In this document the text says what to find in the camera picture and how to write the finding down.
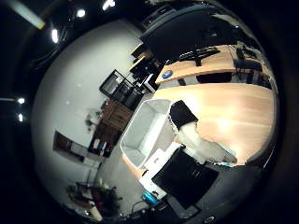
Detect white rectangular container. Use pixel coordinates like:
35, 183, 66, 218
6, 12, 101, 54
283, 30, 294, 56
120, 98, 173, 170

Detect small teal blue object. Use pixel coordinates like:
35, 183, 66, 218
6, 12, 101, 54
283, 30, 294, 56
141, 190, 161, 207

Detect potted floor plants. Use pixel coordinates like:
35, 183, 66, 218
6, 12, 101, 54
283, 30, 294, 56
65, 176, 123, 220

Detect brown wooden cabinet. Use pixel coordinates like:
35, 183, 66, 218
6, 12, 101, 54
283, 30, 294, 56
88, 99, 135, 158

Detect black office chair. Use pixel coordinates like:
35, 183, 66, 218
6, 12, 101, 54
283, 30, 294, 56
133, 58, 163, 95

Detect black cube shelf unit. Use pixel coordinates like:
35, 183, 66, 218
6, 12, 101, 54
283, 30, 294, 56
99, 69, 145, 110

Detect long wooden desk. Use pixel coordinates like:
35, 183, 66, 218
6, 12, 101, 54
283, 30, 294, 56
154, 44, 273, 88

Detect black keyboard stand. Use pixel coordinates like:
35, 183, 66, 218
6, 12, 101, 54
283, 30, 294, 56
178, 46, 221, 67

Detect small wooden desk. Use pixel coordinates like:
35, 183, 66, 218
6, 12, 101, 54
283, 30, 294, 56
130, 41, 148, 73

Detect black desk equipment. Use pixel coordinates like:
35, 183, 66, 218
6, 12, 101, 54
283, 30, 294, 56
233, 42, 266, 75

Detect large black partition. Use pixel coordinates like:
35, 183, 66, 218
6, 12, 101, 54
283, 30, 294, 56
139, 8, 238, 62

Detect grey box device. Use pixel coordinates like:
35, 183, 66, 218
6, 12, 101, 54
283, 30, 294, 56
140, 5, 179, 31

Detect long ceiling strip light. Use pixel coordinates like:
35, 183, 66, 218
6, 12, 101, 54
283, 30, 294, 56
8, 0, 47, 31

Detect small green wall plant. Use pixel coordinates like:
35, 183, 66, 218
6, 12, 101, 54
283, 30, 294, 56
84, 107, 104, 133

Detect dark framed wall shelf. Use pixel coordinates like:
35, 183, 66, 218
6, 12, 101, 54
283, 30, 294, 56
52, 130, 102, 170

